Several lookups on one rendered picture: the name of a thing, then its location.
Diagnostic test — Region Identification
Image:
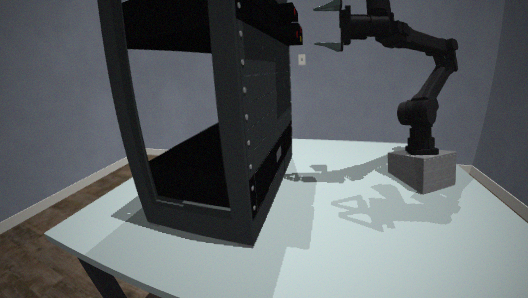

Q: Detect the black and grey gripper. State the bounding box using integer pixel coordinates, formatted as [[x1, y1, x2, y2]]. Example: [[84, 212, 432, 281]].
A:
[[313, 0, 371, 52]]

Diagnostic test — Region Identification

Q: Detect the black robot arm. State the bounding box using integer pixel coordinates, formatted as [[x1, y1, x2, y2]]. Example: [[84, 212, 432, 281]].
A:
[[351, 0, 458, 155]]

